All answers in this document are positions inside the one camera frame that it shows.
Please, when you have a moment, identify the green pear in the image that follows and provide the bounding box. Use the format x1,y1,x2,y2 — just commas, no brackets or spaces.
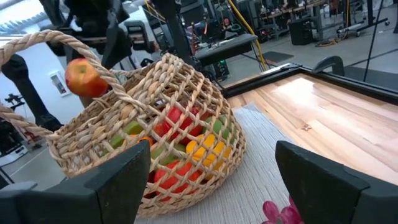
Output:
150,142,187,166

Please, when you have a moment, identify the bright red apple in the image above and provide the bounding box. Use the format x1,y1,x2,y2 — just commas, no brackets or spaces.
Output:
149,160,203,202

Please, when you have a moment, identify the red apple with yellow patch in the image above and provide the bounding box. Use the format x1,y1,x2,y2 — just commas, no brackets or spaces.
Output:
64,57,109,99

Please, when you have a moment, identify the grey woven placemat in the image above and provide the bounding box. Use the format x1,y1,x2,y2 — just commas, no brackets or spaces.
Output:
133,104,299,224

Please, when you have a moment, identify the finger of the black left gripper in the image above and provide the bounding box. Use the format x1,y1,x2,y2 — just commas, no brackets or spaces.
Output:
102,27,133,70

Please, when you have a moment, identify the black frame clamp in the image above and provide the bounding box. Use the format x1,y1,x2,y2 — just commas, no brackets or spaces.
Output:
312,55,346,75

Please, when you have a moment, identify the black equipment box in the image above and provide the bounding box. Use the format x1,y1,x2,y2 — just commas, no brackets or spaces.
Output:
289,18,315,46

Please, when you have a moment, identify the green apple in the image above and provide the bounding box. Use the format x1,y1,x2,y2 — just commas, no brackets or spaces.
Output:
201,114,233,141

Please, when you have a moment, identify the woven straw basket with handles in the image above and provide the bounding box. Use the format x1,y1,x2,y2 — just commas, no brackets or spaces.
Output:
0,29,248,218

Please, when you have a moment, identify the purple grape bunch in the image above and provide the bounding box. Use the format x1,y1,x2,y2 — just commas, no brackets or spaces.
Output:
261,195,305,224

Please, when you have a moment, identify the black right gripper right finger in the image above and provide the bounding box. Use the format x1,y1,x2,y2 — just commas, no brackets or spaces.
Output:
274,140,398,224

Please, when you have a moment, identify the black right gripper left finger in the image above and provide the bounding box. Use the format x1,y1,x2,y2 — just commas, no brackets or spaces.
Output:
0,141,152,224

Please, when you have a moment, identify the yellow bell pepper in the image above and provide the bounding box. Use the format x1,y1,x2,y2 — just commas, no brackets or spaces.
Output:
185,133,233,181

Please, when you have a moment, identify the yellow cable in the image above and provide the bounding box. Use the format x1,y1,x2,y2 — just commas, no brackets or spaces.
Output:
228,0,270,71

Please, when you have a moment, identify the red bell pepper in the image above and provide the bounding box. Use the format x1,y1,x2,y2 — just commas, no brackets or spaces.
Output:
154,105,212,146

